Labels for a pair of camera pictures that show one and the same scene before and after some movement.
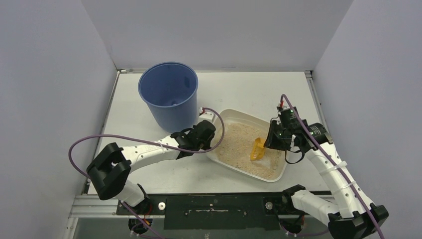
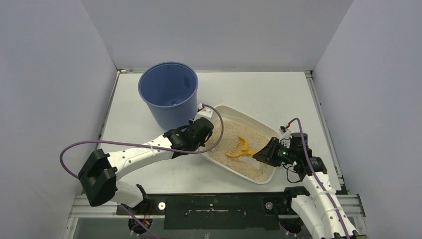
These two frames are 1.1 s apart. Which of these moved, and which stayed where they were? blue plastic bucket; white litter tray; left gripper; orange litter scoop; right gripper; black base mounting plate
Moved: orange litter scoop; white litter tray; right gripper
Stayed: black base mounting plate; left gripper; blue plastic bucket
